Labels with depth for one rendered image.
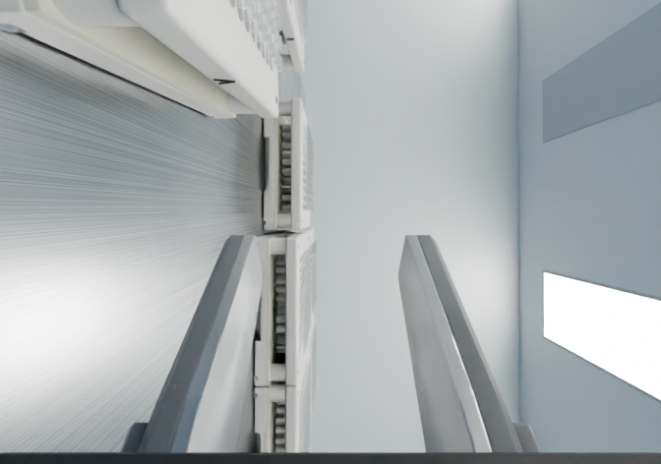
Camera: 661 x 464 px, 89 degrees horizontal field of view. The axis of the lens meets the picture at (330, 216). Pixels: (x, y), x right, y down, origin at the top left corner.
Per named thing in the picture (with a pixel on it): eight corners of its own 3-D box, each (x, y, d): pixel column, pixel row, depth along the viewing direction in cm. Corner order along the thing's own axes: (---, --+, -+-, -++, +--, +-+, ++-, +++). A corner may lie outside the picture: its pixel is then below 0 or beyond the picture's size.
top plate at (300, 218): (302, 131, 87) (310, 131, 87) (302, 226, 87) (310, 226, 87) (290, 96, 62) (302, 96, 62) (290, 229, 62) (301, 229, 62)
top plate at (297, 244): (299, 230, 80) (308, 231, 80) (299, 334, 80) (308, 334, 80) (285, 237, 55) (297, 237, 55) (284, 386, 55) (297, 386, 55)
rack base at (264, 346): (278, 231, 80) (288, 231, 80) (278, 334, 80) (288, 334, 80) (255, 237, 56) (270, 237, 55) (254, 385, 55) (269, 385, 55)
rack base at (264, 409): (278, 335, 80) (288, 335, 80) (277, 438, 80) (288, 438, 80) (254, 387, 55) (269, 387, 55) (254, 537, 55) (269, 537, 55)
